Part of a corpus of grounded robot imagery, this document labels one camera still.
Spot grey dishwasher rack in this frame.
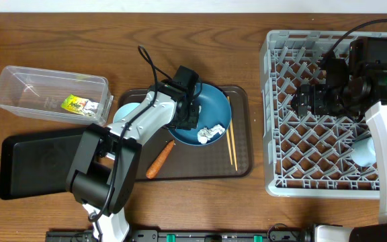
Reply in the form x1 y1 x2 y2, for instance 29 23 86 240
260 30 380 199

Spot wooden chopstick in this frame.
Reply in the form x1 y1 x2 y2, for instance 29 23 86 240
226 128 233 165
226 95 239 171

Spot white tissue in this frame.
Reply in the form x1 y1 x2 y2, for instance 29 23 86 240
197 124 226 145

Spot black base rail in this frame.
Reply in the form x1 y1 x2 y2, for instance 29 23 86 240
45 230 314 242

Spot clear plastic bin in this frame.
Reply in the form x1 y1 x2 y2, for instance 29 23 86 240
0 66 113 126

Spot light blue bowl with rice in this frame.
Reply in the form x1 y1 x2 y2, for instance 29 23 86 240
113 102 140 122

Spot black bin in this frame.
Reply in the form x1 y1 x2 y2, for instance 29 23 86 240
0 128 85 200

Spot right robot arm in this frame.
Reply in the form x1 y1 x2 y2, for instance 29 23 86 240
291 37 387 241

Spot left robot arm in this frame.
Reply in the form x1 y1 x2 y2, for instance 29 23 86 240
65 66 202 241

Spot dark brown serving tray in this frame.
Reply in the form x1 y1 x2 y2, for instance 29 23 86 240
115 85 254 182

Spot green snack wrapper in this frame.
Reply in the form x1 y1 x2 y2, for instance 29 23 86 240
60 94 99 116

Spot dark blue plate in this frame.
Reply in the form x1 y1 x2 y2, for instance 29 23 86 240
169 83 232 147

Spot small light blue cup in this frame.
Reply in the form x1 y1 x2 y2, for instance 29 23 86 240
351 137 376 167

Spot orange carrot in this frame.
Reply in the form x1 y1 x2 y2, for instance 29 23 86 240
146 140 175 179

